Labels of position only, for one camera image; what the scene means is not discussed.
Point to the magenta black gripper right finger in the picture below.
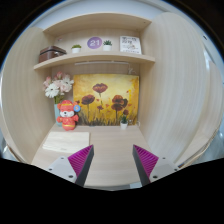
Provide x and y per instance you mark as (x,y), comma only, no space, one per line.
(151,167)

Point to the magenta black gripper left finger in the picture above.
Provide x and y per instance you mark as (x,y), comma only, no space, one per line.
(74,168)

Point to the small potted plant on desk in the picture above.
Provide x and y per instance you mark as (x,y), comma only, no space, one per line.
(123,122)

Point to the red plush bear toy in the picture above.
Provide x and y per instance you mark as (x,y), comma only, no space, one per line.
(68,114)

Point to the light blue vase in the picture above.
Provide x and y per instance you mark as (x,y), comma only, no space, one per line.
(57,114)

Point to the poppy flower painting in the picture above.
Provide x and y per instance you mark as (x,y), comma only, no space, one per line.
(106,98)

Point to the pink white flower bouquet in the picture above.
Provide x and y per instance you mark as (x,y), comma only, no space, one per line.
(56,87)

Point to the white under-shelf light bar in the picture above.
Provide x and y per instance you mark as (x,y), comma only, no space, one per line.
(100,62)

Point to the brown leather box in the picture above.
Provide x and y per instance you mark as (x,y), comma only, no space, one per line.
(50,52)

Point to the left small potted plant on shelf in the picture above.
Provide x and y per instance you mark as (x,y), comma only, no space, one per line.
(76,48)

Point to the small potted plant on shelf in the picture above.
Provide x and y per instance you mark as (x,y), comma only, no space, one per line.
(76,48)
(107,45)

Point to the right small potted plant on shelf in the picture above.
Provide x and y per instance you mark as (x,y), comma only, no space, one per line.
(107,45)

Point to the purple round number sign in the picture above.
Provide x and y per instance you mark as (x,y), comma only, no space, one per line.
(94,42)

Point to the wooden wall shelf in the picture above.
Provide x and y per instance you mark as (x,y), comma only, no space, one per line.
(112,22)

